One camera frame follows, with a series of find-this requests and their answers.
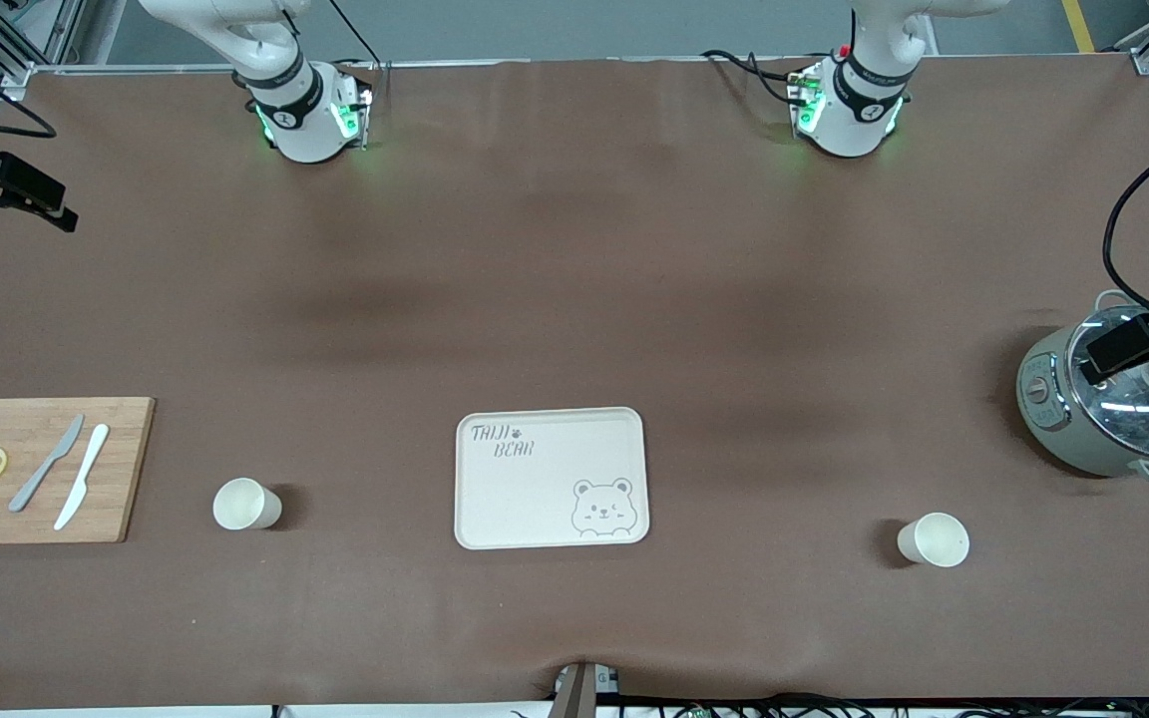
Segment beige bear print tray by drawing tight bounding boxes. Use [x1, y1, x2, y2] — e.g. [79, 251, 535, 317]
[454, 406, 651, 550]

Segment brown tablecloth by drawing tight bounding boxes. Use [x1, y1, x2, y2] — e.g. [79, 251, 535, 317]
[0, 55, 1149, 711]

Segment grey plastic knife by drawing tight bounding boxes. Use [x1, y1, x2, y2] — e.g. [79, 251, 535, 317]
[8, 414, 86, 514]

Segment white plastic knife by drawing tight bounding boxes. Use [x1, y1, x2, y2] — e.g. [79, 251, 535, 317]
[53, 424, 111, 532]

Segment bamboo cutting board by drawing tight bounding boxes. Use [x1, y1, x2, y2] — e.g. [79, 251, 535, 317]
[0, 397, 157, 545]

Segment black base cables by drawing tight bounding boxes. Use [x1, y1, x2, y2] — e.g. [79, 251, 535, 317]
[702, 48, 807, 106]

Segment white IKEA cup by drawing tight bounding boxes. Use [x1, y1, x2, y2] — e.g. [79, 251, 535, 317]
[897, 513, 970, 568]
[212, 478, 283, 532]

